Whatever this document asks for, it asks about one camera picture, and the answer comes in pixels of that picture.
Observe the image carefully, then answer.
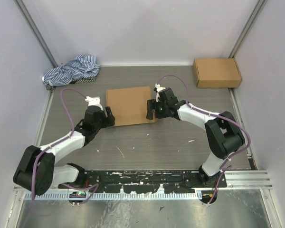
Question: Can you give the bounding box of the brown cardboard box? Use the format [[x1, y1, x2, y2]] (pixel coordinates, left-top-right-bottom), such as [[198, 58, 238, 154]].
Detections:
[[193, 58, 242, 88], [106, 86, 157, 126]]

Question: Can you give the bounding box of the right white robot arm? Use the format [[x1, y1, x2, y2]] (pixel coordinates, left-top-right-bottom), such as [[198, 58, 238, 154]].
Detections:
[[146, 84, 245, 188]]

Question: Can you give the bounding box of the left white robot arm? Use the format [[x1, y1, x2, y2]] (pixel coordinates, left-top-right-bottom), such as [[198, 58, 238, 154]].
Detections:
[[13, 105, 115, 196]]

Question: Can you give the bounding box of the folded brown cardboard box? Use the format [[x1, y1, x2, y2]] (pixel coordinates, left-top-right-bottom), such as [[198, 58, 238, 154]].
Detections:
[[193, 58, 242, 88]]

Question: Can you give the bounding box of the blue striped cloth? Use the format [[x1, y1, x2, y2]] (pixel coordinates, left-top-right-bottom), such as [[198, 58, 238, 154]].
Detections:
[[41, 55, 101, 91]]

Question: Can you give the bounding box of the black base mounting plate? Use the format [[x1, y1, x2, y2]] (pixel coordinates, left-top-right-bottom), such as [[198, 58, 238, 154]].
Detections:
[[69, 170, 227, 194]]

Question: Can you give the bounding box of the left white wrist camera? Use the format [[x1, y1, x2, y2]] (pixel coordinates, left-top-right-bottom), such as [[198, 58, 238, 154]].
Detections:
[[85, 96, 103, 111]]

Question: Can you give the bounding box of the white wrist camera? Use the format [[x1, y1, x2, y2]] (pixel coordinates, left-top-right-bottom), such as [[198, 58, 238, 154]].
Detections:
[[153, 84, 166, 102], [85, 96, 103, 111]]

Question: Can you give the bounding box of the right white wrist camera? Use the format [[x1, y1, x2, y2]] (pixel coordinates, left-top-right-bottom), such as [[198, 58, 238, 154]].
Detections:
[[153, 84, 166, 102]]

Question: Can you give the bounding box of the slotted cable duct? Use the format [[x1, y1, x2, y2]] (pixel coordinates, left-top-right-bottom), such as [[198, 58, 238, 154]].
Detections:
[[35, 191, 202, 200]]

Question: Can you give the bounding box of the aluminium front rail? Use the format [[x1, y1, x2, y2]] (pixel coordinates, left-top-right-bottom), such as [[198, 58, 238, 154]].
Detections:
[[13, 170, 273, 191]]

